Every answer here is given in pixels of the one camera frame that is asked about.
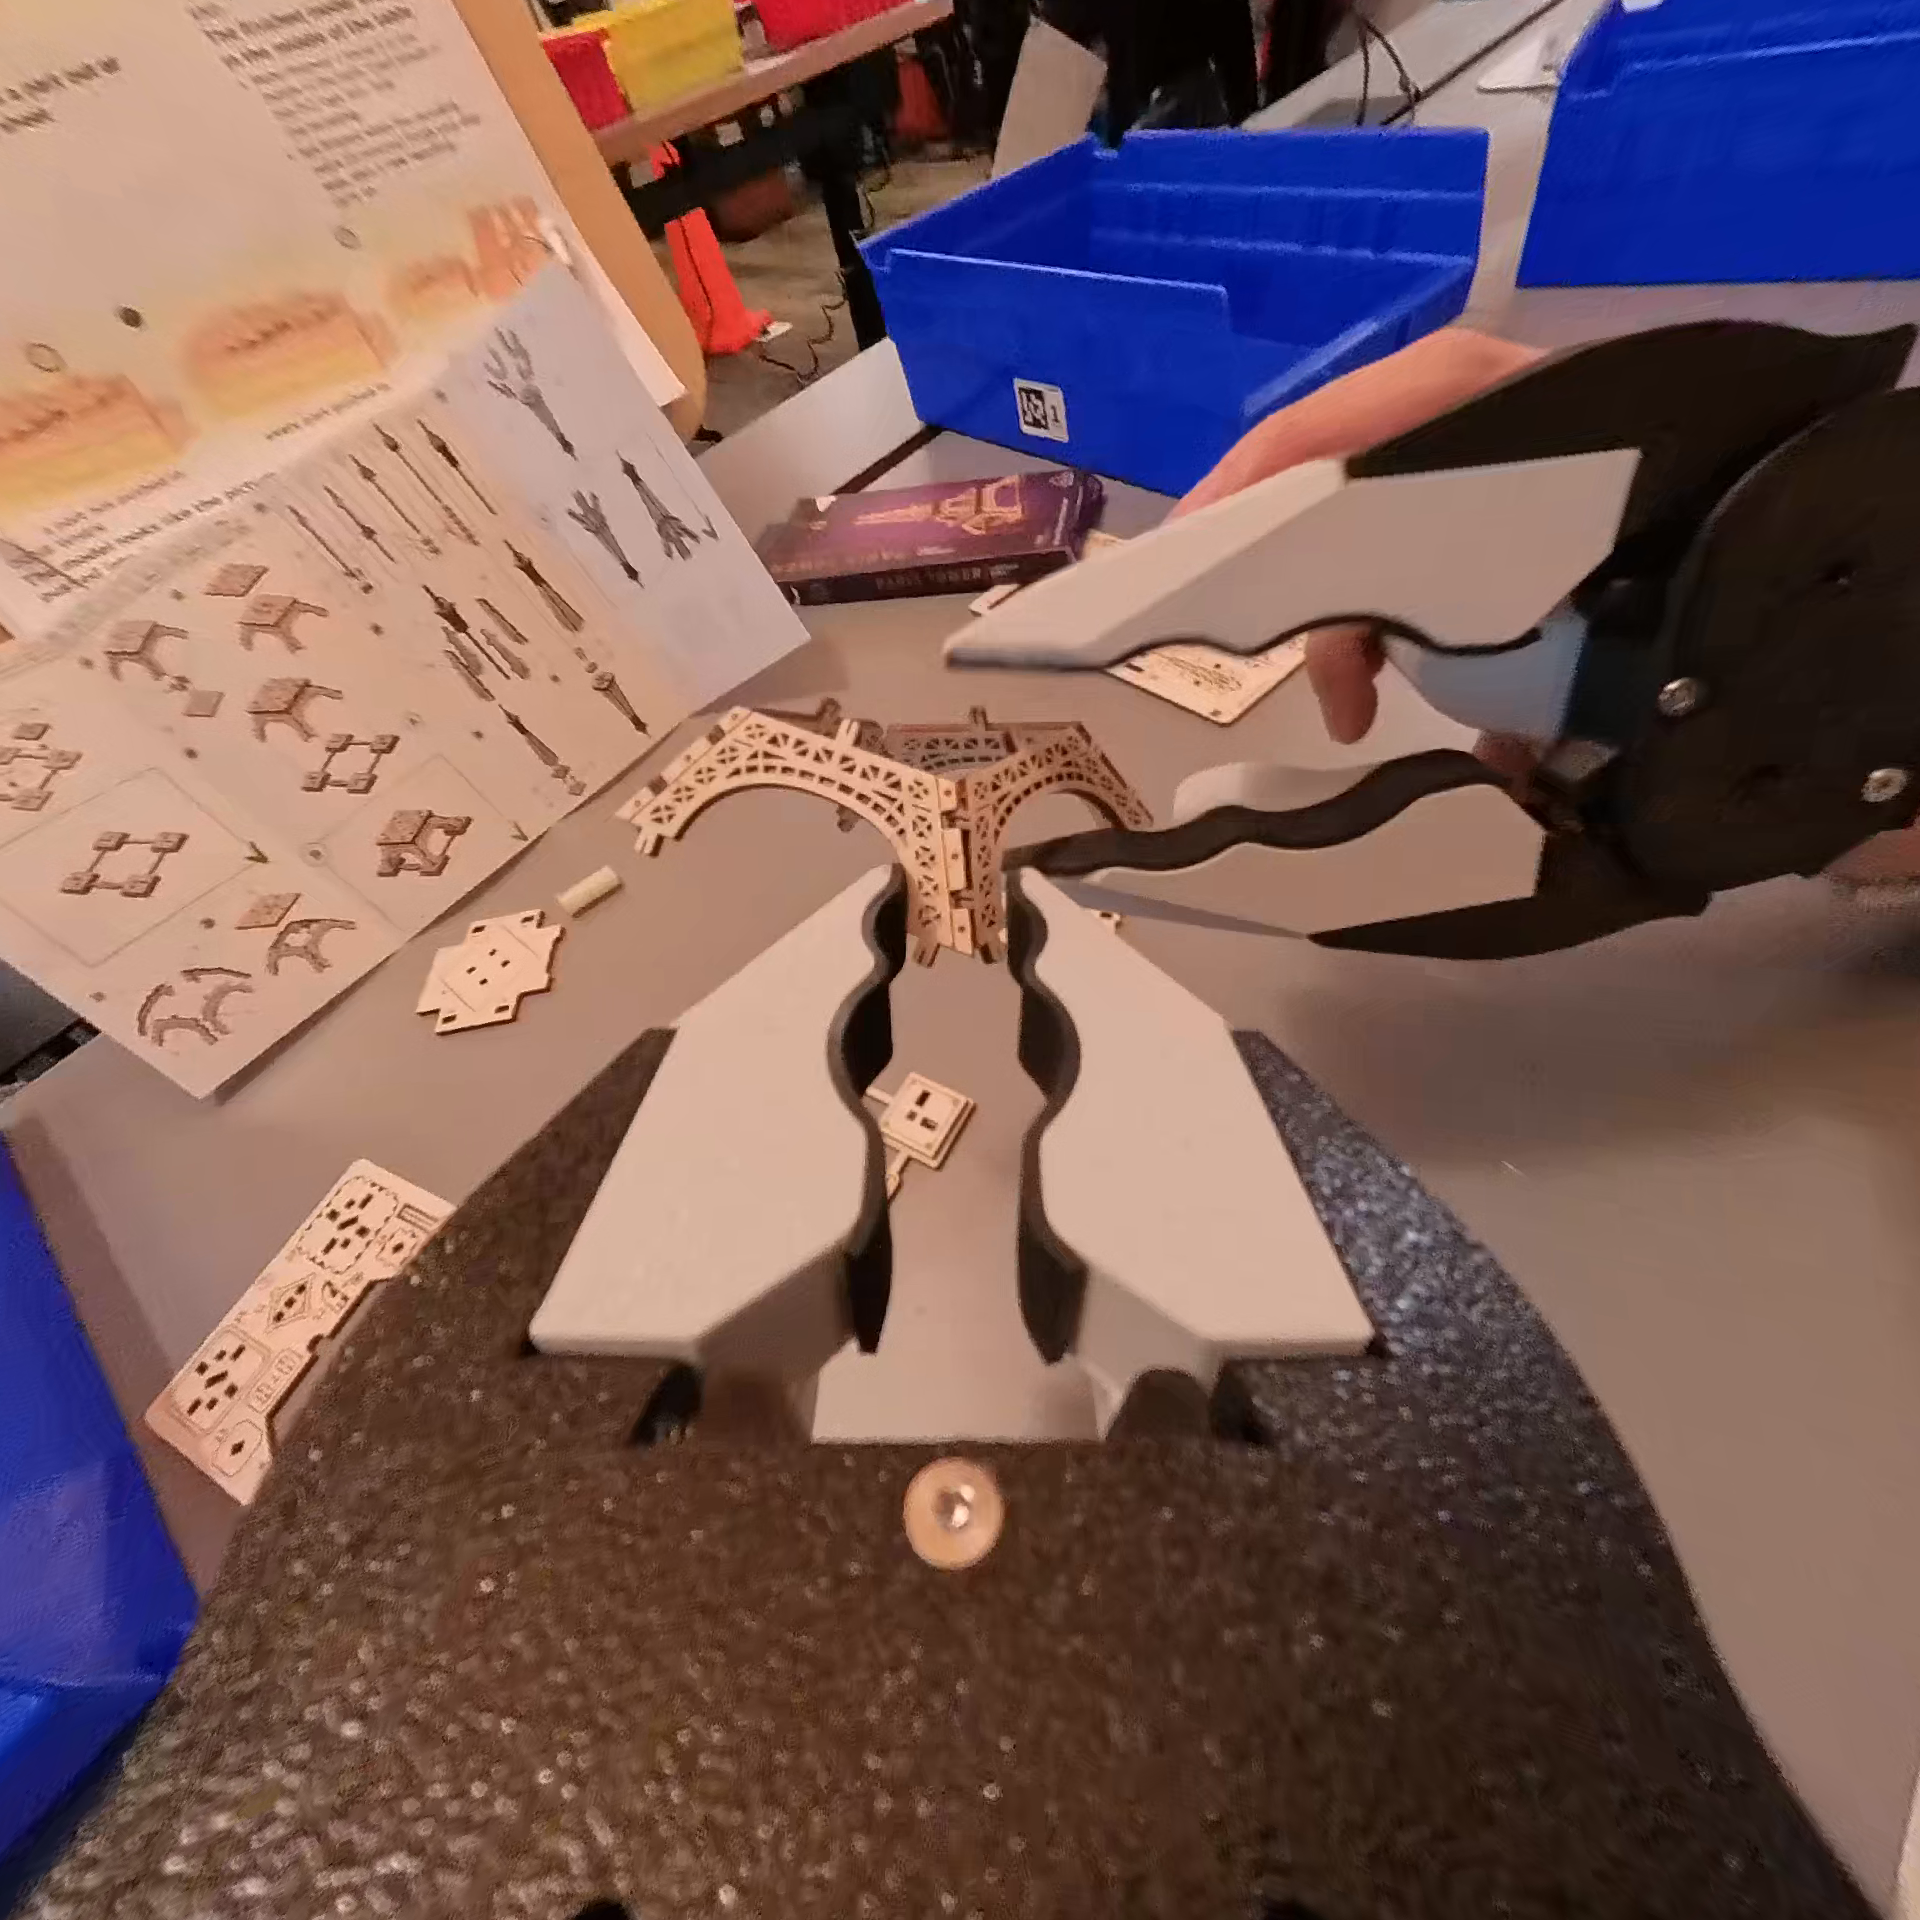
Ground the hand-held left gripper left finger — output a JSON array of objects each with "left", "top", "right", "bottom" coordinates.
[{"left": 525, "top": 862, "right": 913, "bottom": 1446}]

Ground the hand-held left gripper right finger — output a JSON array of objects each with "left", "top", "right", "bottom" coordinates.
[{"left": 1005, "top": 867, "right": 1383, "bottom": 1446}]

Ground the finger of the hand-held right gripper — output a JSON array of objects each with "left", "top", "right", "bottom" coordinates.
[
  {"left": 941, "top": 448, "right": 1647, "bottom": 672},
  {"left": 1005, "top": 747, "right": 1560, "bottom": 944}
]

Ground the wooden tower base model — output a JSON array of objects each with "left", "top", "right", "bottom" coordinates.
[{"left": 614, "top": 700, "right": 1156, "bottom": 964}]

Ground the person's right hand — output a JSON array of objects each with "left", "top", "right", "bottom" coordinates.
[{"left": 1182, "top": 327, "right": 1550, "bottom": 747}]

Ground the wooden sheet with arch cutouts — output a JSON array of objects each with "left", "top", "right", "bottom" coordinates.
[{"left": 968, "top": 575, "right": 1310, "bottom": 730}]

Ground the wooden square platform piece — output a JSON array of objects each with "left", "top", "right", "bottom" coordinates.
[{"left": 415, "top": 911, "right": 567, "bottom": 1039}]

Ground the blue divided plastic bin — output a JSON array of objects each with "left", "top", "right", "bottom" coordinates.
[{"left": 857, "top": 127, "right": 1491, "bottom": 502}]

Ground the purple puzzle box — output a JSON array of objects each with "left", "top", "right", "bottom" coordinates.
[{"left": 752, "top": 466, "right": 1108, "bottom": 606}]

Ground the wooden sheet with square cutouts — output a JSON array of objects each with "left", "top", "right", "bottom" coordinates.
[{"left": 144, "top": 1156, "right": 456, "bottom": 1504}]

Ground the long grey table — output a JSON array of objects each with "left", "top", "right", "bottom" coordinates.
[{"left": 1246, "top": 0, "right": 1592, "bottom": 138}]

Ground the grey panel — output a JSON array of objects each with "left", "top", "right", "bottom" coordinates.
[{"left": 989, "top": 20, "right": 1116, "bottom": 185}]

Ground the assembly diagram sheet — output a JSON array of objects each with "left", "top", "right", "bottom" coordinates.
[{"left": 0, "top": 267, "right": 814, "bottom": 1102}]

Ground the orange traffic cone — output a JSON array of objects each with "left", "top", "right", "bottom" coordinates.
[{"left": 661, "top": 209, "right": 776, "bottom": 356}]

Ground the wooden table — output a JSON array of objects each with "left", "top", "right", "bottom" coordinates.
[{"left": 592, "top": 0, "right": 963, "bottom": 355}]

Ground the red plastic bin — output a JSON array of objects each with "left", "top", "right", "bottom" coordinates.
[
  {"left": 539, "top": 30, "right": 632, "bottom": 135},
  {"left": 750, "top": 0, "right": 903, "bottom": 50}
]

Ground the yellow plastic bin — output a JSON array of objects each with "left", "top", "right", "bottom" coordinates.
[{"left": 607, "top": 0, "right": 748, "bottom": 113}]

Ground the wooden board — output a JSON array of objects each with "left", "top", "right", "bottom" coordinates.
[{"left": 449, "top": 0, "right": 711, "bottom": 441}]

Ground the large printed instruction sheet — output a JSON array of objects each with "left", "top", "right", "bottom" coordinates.
[{"left": 0, "top": 0, "right": 681, "bottom": 602}]

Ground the wooden square frame piece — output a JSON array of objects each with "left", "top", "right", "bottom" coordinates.
[{"left": 865, "top": 1071, "right": 981, "bottom": 1204}]

